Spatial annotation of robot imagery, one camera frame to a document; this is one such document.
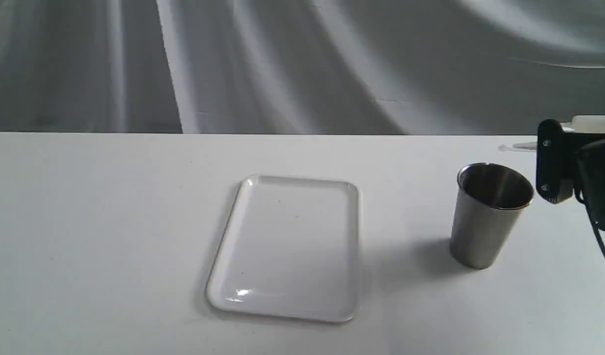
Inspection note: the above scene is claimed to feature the stainless steel cup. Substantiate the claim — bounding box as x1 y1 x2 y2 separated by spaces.
449 162 534 270

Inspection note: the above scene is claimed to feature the grey draped backdrop cloth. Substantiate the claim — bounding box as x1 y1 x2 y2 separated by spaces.
0 0 605 135

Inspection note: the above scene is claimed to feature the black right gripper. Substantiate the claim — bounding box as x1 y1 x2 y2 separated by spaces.
536 119 605 232

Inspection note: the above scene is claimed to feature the translucent squeeze bottle amber liquid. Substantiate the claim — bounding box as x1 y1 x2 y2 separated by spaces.
498 115 605 152

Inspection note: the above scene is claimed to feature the white plastic tray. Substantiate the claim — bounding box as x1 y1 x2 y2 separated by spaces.
205 175 362 324

